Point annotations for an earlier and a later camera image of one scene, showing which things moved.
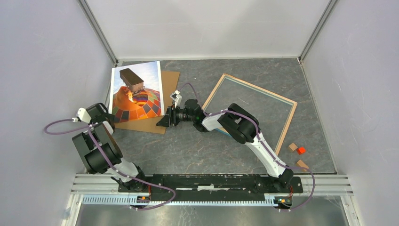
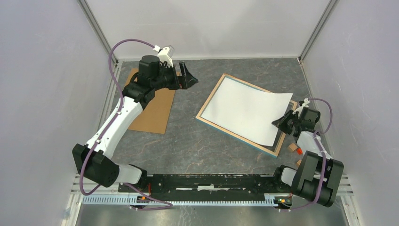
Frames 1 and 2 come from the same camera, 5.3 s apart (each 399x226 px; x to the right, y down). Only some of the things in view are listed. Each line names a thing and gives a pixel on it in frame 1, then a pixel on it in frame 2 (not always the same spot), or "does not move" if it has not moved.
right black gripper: x=170 y=118 → x=280 y=123
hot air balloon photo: x=136 y=92 → x=247 y=109
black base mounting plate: x=213 y=184 does not move
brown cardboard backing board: x=170 y=79 does not move
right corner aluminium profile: x=317 y=29 does not move
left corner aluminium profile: x=96 y=25 does not move
